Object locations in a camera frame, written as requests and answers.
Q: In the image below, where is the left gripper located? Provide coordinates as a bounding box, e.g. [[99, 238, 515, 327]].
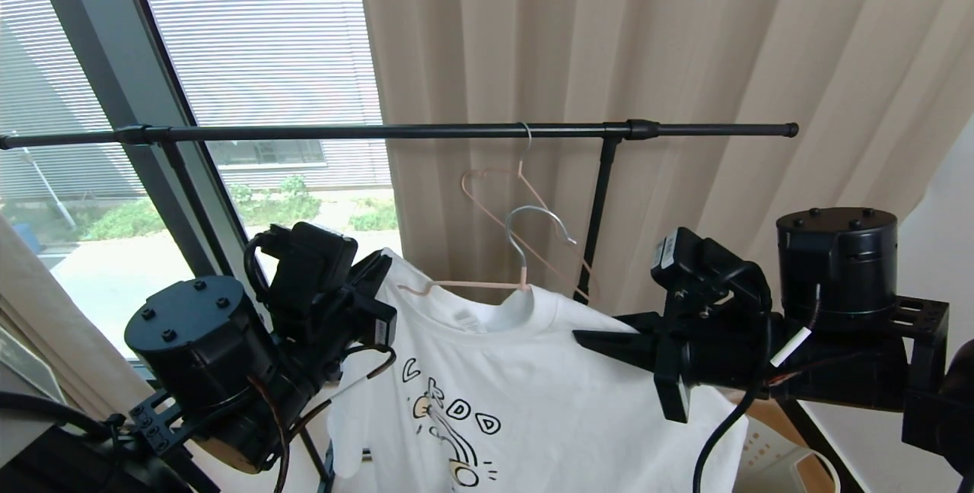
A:
[[266, 250, 399, 404]]

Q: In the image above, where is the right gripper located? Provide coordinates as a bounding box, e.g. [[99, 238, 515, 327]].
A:
[[572, 313, 774, 425]]

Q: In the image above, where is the white printed t-shirt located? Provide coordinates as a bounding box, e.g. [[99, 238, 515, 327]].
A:
[[327, 248, 750, 493]]

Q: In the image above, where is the pink clothes hanger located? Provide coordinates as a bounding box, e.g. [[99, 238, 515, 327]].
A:
[[460, 122, 602, 304], [397, 205, 578, 297]]

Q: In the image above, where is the black clothes rack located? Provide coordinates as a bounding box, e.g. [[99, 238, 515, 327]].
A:
[[0, 120, 800, 493]]

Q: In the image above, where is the white laundry basket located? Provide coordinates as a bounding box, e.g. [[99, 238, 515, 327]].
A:
[[730, 415, 842, 493]]

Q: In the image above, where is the beige curtain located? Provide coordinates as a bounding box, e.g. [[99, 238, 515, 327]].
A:
[[354, 0, 974, 320]]

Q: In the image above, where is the white curtain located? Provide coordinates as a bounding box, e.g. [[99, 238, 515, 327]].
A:
[[0, 215, 153, 424]]

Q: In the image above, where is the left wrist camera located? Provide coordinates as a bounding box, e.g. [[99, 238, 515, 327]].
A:
[[243, 221, 360, 343]]

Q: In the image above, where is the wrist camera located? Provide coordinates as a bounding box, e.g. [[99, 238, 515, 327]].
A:
[[243, 221, 360, 343], [651, 227, 773, 320]]

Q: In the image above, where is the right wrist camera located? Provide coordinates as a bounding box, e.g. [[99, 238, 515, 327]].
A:
[[651, 227, 773, 320]]

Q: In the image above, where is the black cable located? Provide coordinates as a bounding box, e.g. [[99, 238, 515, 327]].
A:
[[691, 261, 774, 493]]

